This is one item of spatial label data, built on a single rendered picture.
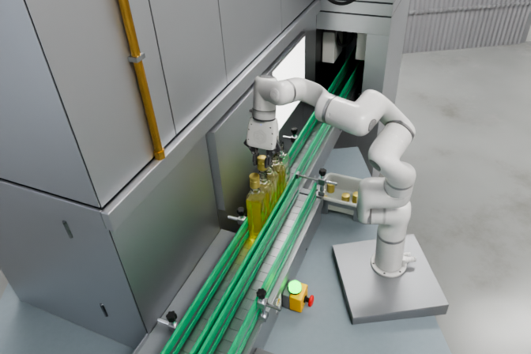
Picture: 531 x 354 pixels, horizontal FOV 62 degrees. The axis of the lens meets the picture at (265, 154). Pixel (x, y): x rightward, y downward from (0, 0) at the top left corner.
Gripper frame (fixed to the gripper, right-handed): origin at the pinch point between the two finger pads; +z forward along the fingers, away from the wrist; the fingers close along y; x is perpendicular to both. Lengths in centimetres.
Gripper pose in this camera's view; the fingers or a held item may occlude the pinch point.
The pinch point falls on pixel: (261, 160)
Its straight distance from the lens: 148.7
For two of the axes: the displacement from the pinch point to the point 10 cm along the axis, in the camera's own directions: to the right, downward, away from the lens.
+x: 3.9, -3.4, 8.6
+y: 9.2, 1.9, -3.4
